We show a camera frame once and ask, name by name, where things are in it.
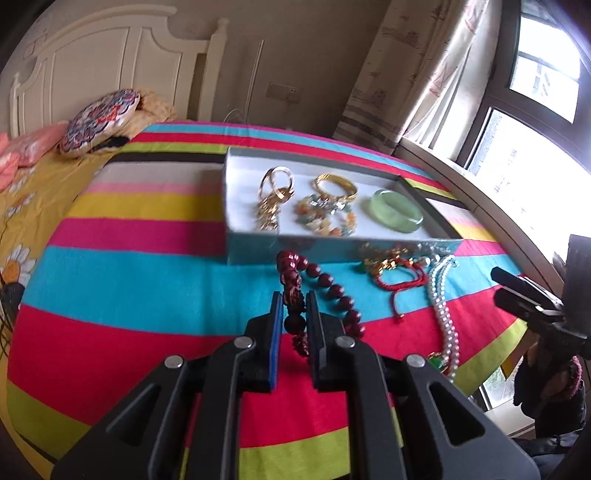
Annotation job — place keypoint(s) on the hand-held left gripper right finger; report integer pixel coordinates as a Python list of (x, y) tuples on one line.
[(314, 341)]

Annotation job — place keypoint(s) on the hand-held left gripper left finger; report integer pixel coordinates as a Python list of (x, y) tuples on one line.
[(276, 341)]

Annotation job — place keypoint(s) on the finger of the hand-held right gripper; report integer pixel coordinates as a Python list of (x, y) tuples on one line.
[(512, 303), (521, 284)]

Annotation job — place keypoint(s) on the grey shallow tray box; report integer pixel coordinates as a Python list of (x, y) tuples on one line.
[(244, 221)]

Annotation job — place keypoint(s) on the gold hoop charm bundle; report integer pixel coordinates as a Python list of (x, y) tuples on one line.
[(274, 198)]

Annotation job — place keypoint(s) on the green jade bangle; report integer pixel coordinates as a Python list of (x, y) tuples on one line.
[(397, 212)]

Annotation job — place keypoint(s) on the gold bangle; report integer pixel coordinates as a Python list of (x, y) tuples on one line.
[(334, 187)]

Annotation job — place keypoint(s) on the person's right forearm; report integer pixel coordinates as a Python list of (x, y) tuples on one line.
[(577, 406)]

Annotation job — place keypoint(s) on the person's right hand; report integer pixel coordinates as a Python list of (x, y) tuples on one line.
[(551, 385)]

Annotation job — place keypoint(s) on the white windowsill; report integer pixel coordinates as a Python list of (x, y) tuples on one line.
[(485, 198)]

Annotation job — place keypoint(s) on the green gem pendant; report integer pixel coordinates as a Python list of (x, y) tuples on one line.
[(438, 362)]

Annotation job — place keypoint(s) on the striped colourful blanket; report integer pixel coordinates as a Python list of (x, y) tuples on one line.
[(138, 277)]

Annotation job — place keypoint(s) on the window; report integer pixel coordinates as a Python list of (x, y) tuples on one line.
[(531, 115)]

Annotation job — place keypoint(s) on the patterned curtain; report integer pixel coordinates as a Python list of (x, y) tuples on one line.
[(406, 78)]

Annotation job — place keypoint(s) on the yellow quilted pillow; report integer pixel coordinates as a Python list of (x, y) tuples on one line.
[(154, 110)]

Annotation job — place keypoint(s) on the thin white pole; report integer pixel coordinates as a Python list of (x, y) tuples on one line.
[(256, 78)]

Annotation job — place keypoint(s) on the yellow daisy bed sheet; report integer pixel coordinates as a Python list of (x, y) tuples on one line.
[(27, 221)]

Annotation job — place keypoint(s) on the round embroidered cushion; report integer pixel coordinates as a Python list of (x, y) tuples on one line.
[(99, 122)]

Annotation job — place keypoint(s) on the pink pillow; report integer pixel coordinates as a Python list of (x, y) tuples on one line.
[(23, 152)]

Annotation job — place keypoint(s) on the white wooden headboard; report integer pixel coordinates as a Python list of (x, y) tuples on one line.
[(115, 64)]

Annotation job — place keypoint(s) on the wall socket plate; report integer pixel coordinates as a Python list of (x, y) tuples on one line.
[(284, 90)]

